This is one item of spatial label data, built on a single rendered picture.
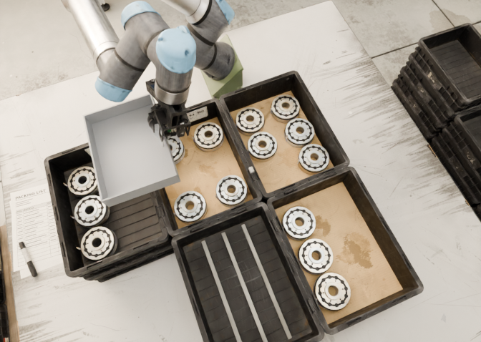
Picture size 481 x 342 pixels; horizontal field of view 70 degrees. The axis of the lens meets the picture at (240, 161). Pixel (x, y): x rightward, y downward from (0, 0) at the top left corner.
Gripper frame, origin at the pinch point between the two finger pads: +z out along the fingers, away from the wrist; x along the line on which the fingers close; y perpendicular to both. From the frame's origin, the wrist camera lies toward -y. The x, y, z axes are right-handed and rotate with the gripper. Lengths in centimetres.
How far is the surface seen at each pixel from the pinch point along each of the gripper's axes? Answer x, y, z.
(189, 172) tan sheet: 9.5, 2.3, 23.7
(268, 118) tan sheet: 42.0, -5.5, 14.2
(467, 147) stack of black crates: 141, 28, 27
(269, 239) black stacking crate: 23.9, 34.2, 19.4
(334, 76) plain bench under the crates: 83, -19, 16
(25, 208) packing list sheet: -45, -15, 53
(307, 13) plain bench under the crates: 90, -56, 14
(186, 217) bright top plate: 2.7, 17.6, 22.7
